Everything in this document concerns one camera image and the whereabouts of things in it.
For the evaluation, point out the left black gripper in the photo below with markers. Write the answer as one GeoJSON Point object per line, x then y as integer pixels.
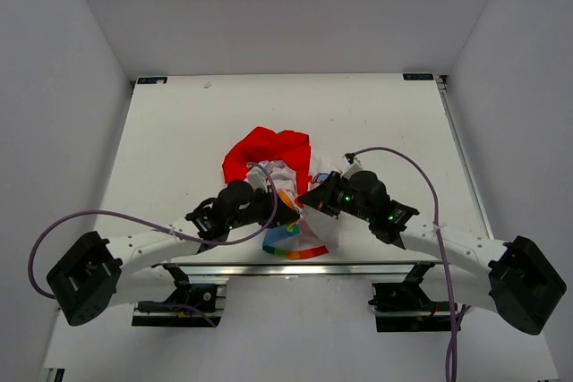
{"type": "Point", "coordinates": [285, 215]}

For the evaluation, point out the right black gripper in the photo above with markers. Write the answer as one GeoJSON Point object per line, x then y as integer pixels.
{"type": "Point", "coordinates": [321, 197]}

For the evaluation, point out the colourful children's zip jacket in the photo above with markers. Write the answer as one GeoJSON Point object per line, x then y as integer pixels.
{"type": "Point", "coordinates": [296, 169]}

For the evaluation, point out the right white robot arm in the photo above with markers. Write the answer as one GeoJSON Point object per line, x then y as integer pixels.
{"type": "Point", "coordinates": [515, 279]}

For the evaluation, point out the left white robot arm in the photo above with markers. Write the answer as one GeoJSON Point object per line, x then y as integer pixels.
{"type": "Point", "coordinates": [96, 272]}

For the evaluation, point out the right blue corner label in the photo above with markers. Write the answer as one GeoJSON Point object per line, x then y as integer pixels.
{"type": "Point", "coordinates": [417, 76]}

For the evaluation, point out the blue corner label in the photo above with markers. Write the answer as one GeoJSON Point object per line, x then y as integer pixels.
{"type": "Point", "coordinates": [417, 76]}
{"type": "Point", "coordinates": [151, 80]}

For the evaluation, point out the left blue corner label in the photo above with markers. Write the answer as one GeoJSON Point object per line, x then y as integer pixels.
{"type": "Point", "coordinates": [151, 80]}

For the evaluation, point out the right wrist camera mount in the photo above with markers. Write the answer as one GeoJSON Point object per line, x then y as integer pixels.
{"type": "Point", "coordinates": [353, 165]}

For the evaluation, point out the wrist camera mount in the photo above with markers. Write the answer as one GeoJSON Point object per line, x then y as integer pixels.
{"type": "Point", "coordinates": [353, 165]}
{"type": "Point", "coordinates": [257, 175]}

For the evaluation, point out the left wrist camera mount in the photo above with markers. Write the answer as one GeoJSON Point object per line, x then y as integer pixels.
{"type": "Point", "coordinates": [257, 175]}

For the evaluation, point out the aluminium front rail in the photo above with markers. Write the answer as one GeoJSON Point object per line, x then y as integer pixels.
{"type": "Point", "coordinates": [369, 269]}

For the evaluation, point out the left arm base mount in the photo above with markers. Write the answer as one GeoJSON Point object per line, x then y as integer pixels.
{"type": "Point", "coordinates": [191, 303]}

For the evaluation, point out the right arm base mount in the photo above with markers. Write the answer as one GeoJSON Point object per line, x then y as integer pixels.
{"type": "Point", "coordinates": [403, 307]}

